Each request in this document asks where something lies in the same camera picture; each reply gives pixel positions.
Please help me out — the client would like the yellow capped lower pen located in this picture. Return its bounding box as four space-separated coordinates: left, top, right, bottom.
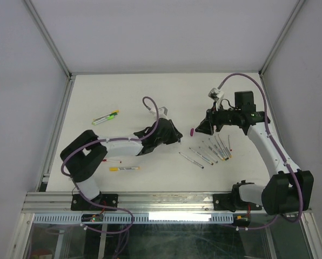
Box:
109 166 140 172

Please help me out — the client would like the purple pen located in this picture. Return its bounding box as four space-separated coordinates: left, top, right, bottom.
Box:
189 147 214 165

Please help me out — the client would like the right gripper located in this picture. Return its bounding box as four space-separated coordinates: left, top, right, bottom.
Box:
195 101 240 135

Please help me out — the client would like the slotted cable duct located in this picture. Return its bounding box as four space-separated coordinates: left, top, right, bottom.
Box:
33 212 233 224

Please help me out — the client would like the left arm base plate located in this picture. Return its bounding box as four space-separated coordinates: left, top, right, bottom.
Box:
70 193 118 212

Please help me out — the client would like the left frame post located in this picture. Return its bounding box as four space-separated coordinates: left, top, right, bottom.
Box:
22 0 72 78

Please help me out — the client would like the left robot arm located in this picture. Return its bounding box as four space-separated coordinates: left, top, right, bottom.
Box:
60 118 183 210

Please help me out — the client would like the green capped pen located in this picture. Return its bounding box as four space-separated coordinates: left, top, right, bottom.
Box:
92 113 118 125

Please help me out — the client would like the opened red pen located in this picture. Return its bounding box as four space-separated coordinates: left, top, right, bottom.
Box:
227 135 232 151

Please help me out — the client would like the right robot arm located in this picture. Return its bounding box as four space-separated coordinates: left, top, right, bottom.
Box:
195 88 314 215

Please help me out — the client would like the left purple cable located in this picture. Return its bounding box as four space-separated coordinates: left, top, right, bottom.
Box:
61 96 135 235

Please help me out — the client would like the aluminium front rail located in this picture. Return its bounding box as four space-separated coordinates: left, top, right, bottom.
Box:
22 192 229 213

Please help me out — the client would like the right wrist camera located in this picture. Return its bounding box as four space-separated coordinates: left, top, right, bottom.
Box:
208 88 224 103

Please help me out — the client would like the right frame post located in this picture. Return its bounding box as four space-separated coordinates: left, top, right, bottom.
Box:
259 0 307 77

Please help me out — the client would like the opened yellow pen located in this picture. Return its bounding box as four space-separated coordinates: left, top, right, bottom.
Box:
218 134 232 158

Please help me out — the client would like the opened black pen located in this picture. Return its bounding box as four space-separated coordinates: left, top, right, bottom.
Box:
178 152 204 169

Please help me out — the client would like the yellow capped pen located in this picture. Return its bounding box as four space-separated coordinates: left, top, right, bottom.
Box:
93 110 119 121
109 166 140 172

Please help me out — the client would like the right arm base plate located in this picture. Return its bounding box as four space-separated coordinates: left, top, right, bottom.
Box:
212 192 262 212

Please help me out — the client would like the frame post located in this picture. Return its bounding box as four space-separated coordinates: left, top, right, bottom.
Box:
22 0 72 78
259 0 307 77

